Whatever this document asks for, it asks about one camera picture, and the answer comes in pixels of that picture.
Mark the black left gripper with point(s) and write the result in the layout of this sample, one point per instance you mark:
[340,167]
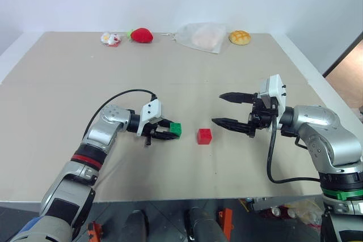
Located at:
[148,134]

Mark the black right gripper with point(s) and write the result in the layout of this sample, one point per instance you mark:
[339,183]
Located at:
[259,117]

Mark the green toy cube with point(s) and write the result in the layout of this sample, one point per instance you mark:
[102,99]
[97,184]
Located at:
[176,129]

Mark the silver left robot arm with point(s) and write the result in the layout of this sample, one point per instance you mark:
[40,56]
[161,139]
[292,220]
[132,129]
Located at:
[93,137]

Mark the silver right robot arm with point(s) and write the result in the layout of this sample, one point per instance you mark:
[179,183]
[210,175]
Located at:
[326,128]

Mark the red toy cube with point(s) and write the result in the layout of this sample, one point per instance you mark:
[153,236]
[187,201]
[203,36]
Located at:
[204,136]

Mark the golden melon bun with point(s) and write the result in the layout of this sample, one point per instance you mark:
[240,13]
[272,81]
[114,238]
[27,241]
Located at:
[240,38]

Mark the clear bag with bread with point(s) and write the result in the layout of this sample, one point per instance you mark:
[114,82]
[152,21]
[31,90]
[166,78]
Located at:
[202,37]

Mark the red plush strawberry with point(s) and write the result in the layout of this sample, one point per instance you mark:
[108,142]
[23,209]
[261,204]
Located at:
[141,35]

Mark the grey metal box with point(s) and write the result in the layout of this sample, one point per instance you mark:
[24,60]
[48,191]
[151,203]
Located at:
[266,203]

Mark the small dark rounded shape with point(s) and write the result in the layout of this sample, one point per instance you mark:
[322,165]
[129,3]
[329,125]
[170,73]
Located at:
[137,226]

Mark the large dark rounded shape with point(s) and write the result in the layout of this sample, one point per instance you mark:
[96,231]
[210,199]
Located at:
[204,225]

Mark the small white red plush toy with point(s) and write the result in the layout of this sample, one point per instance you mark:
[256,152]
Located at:
[110,38]

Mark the orange clamp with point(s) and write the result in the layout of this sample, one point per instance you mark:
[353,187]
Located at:
[95,230]
[226,219]

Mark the clear plastic bag of items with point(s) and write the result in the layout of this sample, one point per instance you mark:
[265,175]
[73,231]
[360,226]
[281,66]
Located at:
[300,210]

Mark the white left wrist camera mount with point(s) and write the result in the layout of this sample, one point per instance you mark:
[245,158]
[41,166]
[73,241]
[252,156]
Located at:
[151,110]

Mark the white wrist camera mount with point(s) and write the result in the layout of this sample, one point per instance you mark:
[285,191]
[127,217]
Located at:
[151,110]
[276,89]

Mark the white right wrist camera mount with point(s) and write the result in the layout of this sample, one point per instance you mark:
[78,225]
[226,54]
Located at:
[276,89]

